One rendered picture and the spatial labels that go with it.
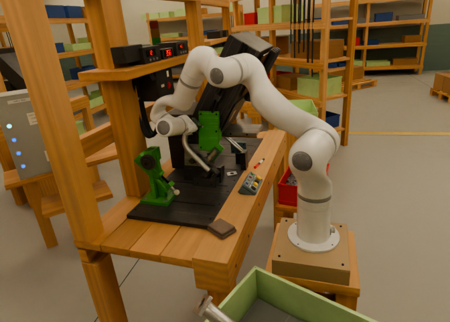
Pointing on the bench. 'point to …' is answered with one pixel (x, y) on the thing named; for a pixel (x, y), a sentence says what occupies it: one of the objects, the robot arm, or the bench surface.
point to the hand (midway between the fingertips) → (193, 124)
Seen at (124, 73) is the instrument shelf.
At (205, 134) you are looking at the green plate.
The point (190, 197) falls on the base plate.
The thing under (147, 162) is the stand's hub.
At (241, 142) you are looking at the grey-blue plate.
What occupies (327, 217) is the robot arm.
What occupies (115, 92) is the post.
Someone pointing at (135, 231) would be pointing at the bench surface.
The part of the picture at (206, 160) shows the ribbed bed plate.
